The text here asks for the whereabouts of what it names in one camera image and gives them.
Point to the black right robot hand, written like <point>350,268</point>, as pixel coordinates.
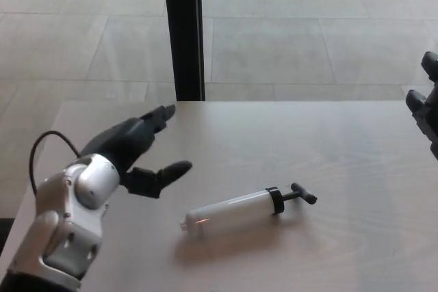
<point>429,117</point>

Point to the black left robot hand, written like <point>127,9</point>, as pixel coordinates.
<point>126,141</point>

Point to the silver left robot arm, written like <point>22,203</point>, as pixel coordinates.
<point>68,216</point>

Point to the black vertical window post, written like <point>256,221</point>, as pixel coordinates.
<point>184,32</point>

